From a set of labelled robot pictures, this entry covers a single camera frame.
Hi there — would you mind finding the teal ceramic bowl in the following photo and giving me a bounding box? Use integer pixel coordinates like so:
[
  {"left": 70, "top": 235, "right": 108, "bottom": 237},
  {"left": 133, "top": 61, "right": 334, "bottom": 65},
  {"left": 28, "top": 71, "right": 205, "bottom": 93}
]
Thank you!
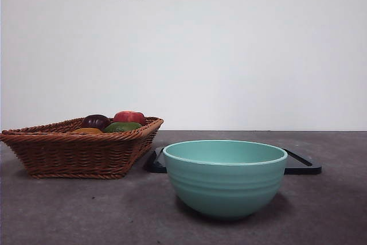
[{"left": 162, "top": 139, "right": 288, "bottom": 219}]

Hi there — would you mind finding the green avocado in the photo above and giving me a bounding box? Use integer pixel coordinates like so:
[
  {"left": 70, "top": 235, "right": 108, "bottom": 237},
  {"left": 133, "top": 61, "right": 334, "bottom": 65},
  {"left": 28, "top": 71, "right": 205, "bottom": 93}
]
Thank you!
[{"left": 102, "top": 122, "right": 143, "bottom": 134}]

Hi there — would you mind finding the dark green rectangular tray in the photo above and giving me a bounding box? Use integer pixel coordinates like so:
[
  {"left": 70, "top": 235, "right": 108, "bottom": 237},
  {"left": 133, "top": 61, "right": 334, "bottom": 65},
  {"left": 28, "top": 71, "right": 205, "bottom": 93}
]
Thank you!
[{"left": 143, "top": 146, "right": 322, "bottom": 176}]

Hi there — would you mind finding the dark purple fruit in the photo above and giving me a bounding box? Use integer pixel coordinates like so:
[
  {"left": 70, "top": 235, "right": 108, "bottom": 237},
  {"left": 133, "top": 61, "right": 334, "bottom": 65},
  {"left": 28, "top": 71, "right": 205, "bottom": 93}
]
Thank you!
[{"left": 81, "top": 114, "right": 111, "bottom": 130}]

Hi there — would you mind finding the brown wicker basket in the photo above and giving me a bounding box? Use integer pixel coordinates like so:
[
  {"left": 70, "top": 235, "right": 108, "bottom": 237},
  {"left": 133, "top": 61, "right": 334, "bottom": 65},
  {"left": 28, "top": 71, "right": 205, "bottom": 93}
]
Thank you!
[{"left": 0, "top": 116, "right": 165, "bottom": 179}]

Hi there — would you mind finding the yellow orange fruit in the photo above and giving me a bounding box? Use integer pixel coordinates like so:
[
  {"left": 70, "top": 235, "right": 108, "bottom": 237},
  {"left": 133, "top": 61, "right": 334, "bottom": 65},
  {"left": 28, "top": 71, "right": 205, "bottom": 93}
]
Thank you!
[{"left": 71, "top": 127, "right": 103, "bottom": 135}]

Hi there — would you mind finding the red apple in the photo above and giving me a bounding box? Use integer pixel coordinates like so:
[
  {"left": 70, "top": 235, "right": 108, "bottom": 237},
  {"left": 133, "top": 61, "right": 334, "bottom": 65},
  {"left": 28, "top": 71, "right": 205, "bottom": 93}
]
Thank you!
[{"left": 112, "top": 110, "right": 146, "bottom": 126}]

